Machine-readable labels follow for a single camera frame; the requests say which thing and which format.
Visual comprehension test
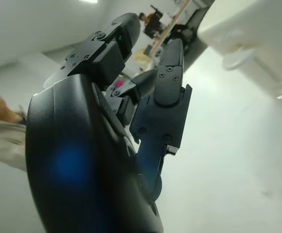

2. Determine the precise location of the cream two-slot toaster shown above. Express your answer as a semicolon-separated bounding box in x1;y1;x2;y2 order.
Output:
197;0;282;105

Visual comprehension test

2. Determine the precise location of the person in beige jacket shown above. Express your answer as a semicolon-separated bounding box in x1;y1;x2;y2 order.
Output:
0;85;29;172

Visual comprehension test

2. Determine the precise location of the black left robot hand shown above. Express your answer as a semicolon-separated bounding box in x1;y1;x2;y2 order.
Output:
25;12;193;233

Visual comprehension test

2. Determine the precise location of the cream toaster lever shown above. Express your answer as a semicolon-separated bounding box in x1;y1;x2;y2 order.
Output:
222;47;257;71

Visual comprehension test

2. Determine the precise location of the long workbench with clutter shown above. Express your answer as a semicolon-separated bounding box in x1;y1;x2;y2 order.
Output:
140;0;206;62

